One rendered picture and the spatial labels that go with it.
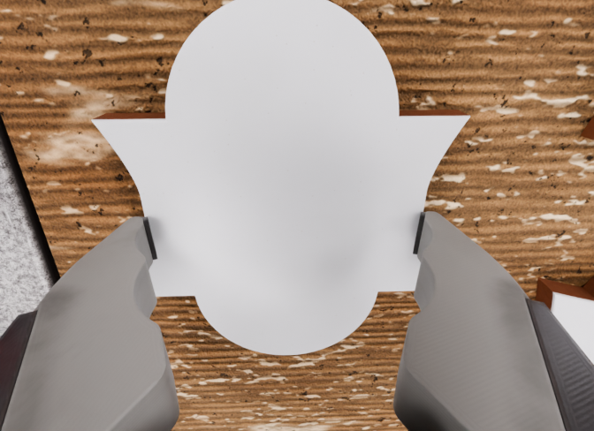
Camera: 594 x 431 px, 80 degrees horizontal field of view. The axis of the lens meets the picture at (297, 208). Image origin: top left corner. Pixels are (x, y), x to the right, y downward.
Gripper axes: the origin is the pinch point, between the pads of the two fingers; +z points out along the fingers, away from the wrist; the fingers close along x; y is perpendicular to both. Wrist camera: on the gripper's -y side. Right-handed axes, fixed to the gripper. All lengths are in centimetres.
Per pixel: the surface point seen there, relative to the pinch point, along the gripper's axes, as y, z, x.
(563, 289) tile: 4.0, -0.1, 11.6
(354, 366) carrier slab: 9.0, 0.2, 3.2
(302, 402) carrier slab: 11.6, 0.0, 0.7
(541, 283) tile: 3.9, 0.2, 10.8
